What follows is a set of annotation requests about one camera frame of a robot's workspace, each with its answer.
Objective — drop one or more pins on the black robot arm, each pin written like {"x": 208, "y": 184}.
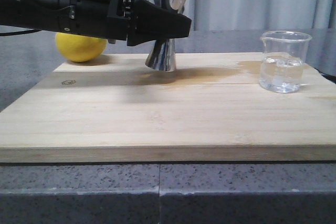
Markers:
{"x": 41, "y": 14}

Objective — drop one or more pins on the steel double jigger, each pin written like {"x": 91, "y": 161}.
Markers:
{"x": 162, "y": 55}

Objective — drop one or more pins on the wooden cutting board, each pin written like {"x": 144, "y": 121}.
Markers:
{"x": 212, "y": 108}

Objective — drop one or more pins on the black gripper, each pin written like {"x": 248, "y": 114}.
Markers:
{"x": 105, "y": 19}

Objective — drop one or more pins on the glass beaker with liquid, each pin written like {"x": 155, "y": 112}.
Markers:
{"x": 283, "y": 60}

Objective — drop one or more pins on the yellow lemon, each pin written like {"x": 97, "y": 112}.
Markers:
{"x": 79, "y": 48}

